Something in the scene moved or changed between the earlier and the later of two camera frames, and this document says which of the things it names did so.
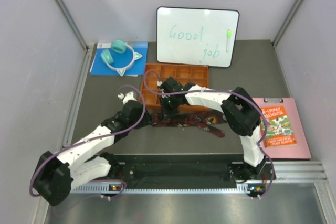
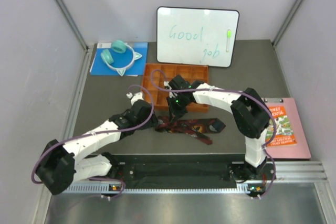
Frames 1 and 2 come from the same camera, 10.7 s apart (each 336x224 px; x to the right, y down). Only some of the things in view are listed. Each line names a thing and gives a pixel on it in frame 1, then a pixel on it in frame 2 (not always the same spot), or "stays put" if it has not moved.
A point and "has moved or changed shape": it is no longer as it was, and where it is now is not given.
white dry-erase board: (197, 36) stays put
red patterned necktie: (206, 119) has moved or changed shape
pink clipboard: (301, 150) stays put
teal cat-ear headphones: (118, 46) stays put
